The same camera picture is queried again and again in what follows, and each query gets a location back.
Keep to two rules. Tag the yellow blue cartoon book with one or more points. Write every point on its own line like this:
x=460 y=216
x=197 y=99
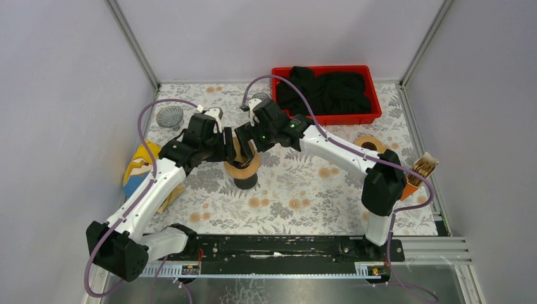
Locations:
x=139 y=167

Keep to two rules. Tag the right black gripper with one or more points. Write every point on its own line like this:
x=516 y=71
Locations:
x=246 y=132

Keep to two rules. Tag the dark glass carafe red rim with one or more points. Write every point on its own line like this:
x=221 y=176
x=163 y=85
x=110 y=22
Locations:
x=246 y=184

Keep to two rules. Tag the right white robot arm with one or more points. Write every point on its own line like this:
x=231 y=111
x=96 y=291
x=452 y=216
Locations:
x=382 y=175

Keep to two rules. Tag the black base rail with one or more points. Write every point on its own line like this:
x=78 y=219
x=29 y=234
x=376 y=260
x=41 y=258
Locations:
x=285 y=255

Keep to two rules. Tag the brown paper coffee filter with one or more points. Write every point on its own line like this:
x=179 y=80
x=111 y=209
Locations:
x=239 y=160

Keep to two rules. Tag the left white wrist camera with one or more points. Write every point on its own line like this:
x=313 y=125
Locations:
x=215 y=112

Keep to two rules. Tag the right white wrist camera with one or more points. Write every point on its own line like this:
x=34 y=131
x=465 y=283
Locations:
x=249 y=107

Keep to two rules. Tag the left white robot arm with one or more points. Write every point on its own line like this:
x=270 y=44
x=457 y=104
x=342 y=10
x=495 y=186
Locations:
x=120 y=245

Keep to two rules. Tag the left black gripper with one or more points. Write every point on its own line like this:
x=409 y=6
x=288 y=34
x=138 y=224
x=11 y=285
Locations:
x=228 y=145

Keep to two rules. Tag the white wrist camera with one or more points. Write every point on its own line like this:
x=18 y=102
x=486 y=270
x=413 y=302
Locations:
x=249 y=107
x=215 y=112

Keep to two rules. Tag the black cloth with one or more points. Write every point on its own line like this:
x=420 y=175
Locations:
x=331 y=90

